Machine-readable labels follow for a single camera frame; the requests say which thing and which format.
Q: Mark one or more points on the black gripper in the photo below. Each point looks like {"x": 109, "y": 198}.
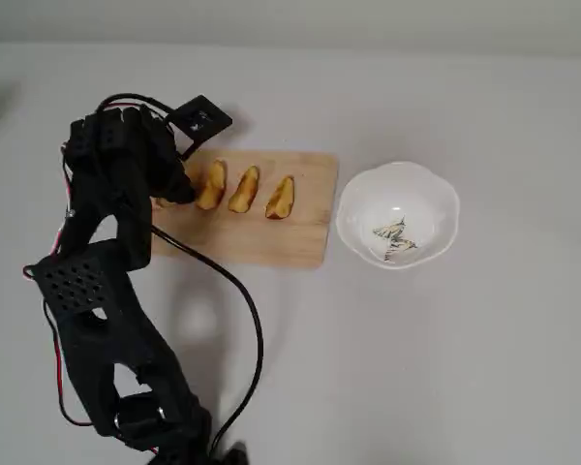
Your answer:
{"x": 170, "y": 180}

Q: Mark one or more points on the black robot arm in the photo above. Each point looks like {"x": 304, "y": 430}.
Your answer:
{"x": 101, "y": 315}

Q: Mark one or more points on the apple slice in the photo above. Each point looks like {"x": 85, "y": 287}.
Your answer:
{"x": 244, "y": 191}
{"x": 281, "y": 198}
{"x": 212, "y": 186}

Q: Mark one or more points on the wooden cutting board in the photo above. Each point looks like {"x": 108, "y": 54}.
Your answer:
{"x": 271, "y": 242}

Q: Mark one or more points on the white ceramic bowl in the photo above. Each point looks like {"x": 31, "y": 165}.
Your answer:
{"x": 368, "y": 203}

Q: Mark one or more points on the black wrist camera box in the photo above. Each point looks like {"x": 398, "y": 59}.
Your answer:
{"x": 198, "y": 121}

